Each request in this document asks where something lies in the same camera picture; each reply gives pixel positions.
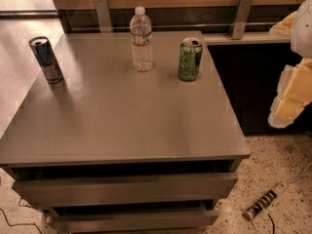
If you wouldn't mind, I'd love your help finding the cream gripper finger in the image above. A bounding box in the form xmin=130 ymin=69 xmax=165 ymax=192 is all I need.
xmin=268 ymin=58 xmax=312 ymax=129
xmin=269 ymin=12 xmax=296 ymax=36

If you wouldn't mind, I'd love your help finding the green soda can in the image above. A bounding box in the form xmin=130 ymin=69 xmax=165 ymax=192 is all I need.
xmin=178 ymin=37 xmax=203 ymax=81

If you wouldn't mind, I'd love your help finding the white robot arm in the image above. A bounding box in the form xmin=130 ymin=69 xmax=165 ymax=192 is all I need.
xmin=268 ymin=0 xmax=312 ymax=129

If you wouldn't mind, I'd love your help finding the blue silver energy drink can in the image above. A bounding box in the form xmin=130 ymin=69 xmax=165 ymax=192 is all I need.
xmin=29 ymin=36 xmax=63 ymax=84

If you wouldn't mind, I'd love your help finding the white power strip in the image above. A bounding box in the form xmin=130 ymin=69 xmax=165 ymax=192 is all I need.
xmin=243 ymin=182 xmax=289 ymax=220

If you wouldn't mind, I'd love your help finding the clear plastic water bottle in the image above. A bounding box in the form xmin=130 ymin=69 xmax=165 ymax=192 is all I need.
xmin=130 ymin=6 xmax=153 ymax=72

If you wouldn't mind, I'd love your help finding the lower grey drawer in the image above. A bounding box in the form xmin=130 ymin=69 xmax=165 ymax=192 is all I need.
xmin=48 ymin=211 xmax=218 ymax=233

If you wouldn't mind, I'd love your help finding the grey drawer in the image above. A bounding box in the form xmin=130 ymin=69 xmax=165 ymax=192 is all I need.
xmin=13 ymin=173 xmax=237 ymax=208
xmin=48 ymin=211 xmax=218 ymax=233

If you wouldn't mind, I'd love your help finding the grey drawer cabinet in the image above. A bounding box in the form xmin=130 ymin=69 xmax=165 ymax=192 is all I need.
xmin=0 ymin=32 xmax=249 ymax=234

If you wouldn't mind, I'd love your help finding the upper grey drawer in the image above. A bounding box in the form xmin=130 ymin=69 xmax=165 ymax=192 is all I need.
xmin=13 ymin=173 xmax=237 ymax=208

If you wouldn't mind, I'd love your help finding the right metal bracket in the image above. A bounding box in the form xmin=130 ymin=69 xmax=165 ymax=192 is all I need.
xmin=231 ymin=0 xmax=253 ymax=40

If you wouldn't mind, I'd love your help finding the metal bracket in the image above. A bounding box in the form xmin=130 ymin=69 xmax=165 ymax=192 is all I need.
xmin=231 ymin=0 xmax=253 ymax=40
xmin=94 ymin=0 xmax=112 ymax=32

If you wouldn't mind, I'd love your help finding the left metal bracket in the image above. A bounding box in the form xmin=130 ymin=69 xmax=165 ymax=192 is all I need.
xmin=94 ymin=0 xmax=112 ymax=32

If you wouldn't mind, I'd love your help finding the black cable on floor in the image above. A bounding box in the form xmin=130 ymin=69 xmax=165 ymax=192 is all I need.
xmin=0 ymin=197 xmax=45 ymax=234

